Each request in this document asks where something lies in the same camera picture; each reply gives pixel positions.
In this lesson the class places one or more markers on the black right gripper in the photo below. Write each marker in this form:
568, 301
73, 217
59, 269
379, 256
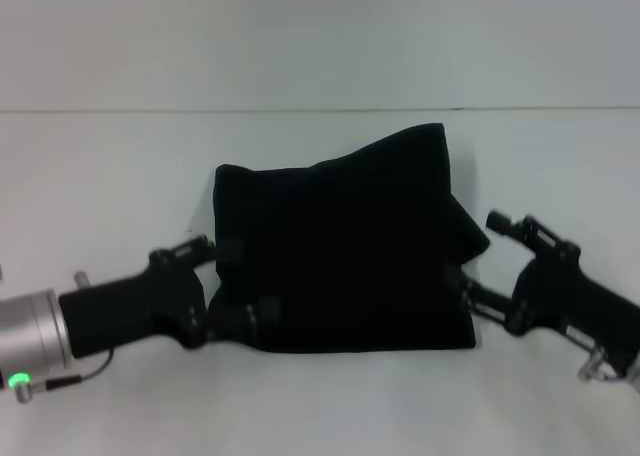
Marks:
575, 301

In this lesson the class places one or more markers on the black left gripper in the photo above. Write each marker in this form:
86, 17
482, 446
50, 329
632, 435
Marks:
135, 301

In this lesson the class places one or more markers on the black shirt with FREE print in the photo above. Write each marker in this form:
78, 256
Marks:
345, 256

